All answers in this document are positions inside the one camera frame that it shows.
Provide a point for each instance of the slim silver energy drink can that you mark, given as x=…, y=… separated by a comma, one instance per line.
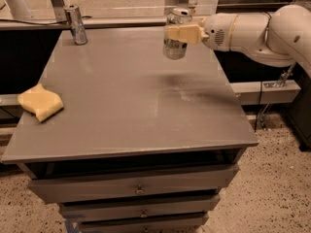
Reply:
x=75, y=22

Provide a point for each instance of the grey drawer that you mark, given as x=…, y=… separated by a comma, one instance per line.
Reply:
x=88, y=188
x=194, y=203
x=143, y=225

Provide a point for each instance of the grey drawer cabinet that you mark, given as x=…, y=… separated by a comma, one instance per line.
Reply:
x=128, y=108

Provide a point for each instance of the bottom grey drawer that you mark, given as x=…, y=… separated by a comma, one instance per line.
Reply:
x=143, y=225

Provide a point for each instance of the white pipe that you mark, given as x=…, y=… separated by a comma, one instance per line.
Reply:
x=19, y=9

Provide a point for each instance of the metal railing bar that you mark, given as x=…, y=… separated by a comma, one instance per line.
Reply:
x=89, y=23

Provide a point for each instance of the top grey drawer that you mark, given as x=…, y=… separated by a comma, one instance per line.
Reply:
x=88, y=188

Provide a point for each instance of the yellow sponge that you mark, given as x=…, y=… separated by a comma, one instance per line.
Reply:
x=40, y=102

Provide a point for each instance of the middle grey drawer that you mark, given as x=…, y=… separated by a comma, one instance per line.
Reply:
x=194, y=203

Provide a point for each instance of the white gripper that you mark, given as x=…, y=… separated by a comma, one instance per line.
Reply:
x=218, y=32

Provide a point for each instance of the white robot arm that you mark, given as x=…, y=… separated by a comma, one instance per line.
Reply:
x=276, y=39

